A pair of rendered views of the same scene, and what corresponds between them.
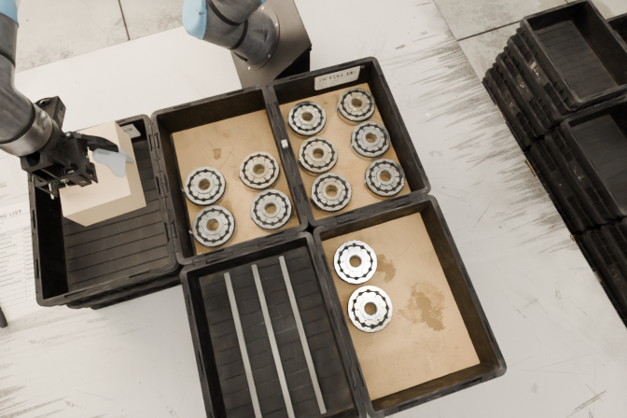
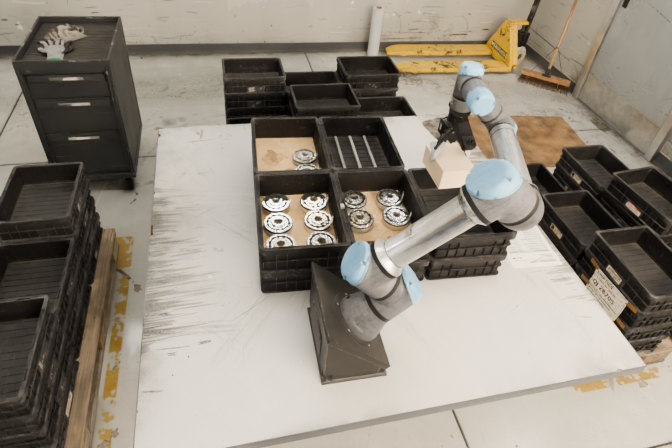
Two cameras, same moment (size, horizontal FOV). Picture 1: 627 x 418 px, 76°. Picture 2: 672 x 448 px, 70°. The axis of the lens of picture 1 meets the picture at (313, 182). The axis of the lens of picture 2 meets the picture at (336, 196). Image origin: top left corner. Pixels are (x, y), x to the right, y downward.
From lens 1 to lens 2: 1.73 m
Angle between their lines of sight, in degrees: 69
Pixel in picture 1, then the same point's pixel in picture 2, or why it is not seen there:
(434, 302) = (267, 158)
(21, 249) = (518, 241)
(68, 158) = (448, 121)
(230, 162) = (379, 232)
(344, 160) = (298, 222)
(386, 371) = (301, 143)
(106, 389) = not seen: hidden behind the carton
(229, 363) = (378, 156)
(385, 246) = not seen: hidden behind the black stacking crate
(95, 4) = not seen: outside the picture
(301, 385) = (344, 145)
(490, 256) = (213, 193)
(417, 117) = (220, 276)
